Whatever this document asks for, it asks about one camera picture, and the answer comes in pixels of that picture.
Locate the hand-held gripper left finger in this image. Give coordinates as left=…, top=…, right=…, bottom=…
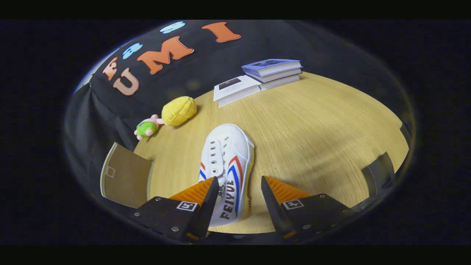
left=130, top=176, right=220, bottom=243

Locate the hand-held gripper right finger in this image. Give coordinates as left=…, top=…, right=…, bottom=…
left=261, top=176, right=355, bottom=240

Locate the white canvas shoe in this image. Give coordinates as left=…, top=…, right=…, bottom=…
left=199, top=123, right=255, bottom=227

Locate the beige fabric storage box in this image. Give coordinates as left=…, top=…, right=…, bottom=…
left=100, top=142, right=154, bottom=209

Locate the green and pink plush toy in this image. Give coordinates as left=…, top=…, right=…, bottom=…
left=134, top=114, right=164, bottom=141

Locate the yellow plush toy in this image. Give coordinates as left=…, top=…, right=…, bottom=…
left=161, top=96, right=197, bottom=127

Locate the dark grey object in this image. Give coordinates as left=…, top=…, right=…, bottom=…
left=362, top=152, right=397, bottom=197

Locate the white book with dark picture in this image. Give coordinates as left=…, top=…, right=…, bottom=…
left=213, top=75, right=262, bottom=107

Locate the plain white book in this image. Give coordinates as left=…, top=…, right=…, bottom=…
left=258, top=75, right=301, bottom=91

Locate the blue grey book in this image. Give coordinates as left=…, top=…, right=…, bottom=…
left=246, top=68, right=303, bottom=84

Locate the black backdrop cloth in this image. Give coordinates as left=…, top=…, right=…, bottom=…
left=64, top=20, right=405, bottom=206

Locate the blue cover book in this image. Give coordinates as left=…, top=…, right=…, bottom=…
left=241, top=59, right=303, bottom=77

